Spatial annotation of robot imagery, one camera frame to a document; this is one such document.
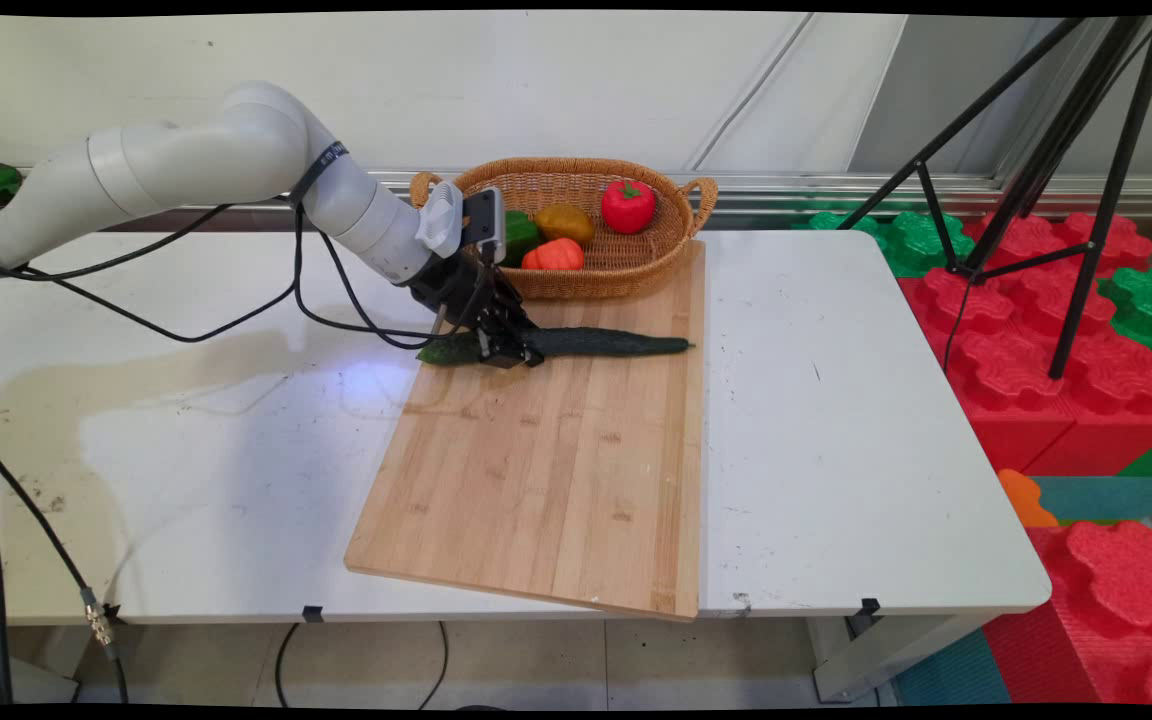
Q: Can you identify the yellow-brown potato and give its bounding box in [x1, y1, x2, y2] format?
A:
[534, 203, 596, 246]

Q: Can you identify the woven wicker basket with handles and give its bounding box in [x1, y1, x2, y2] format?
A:
[409, 157, 719, 301]

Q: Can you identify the teal foam mat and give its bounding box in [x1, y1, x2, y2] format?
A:
[894, 628, 1012, 706]
[1031, 476, 1152, 523]

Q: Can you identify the aluminium wall rail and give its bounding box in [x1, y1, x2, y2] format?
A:
[26, 168, 1152, 219]

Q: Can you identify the red toy tomato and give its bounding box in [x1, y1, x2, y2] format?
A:
[601, 179, 657, 235]

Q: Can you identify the red foam puzzle block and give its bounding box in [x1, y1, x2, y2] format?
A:
[966, 212, 1152, 279]
[981, 520, 1152, 706]

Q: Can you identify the bamboo cutting board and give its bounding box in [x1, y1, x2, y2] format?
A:
[344, 240, 707, 623]

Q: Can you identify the orange foam piece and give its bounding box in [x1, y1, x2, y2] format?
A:
[998, 469, 1060, 529]

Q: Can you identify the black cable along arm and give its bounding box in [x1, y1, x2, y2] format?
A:
[0, 145, 497, 351]

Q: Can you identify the green toy bell pepper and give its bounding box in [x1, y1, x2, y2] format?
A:
[501, 211, 543, 268]

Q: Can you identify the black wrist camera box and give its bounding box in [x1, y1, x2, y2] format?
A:
[464, 187, 508, 251]

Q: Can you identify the large red foam block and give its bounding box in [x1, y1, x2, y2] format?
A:
[898, 268, 1152, 477]

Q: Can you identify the black cable with metal connector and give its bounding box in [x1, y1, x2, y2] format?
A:
[0, 405, 129, 706]

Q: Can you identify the black cable under table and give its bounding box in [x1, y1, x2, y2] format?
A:
[274, 622, 450, 711]

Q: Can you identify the orange toy bell pepper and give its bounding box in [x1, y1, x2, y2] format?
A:
[521, 238, 585, 272]

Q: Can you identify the dark green toy cucumber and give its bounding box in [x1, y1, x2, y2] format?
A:
[416, 327, 694, 367]

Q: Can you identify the black camera tripod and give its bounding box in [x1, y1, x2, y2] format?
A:
[836, 15, 1152, 381]

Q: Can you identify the white table leg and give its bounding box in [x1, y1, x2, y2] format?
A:
[806, 612, 987, 703]

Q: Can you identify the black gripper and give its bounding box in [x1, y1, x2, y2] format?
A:
[404, 246, 545, 370]

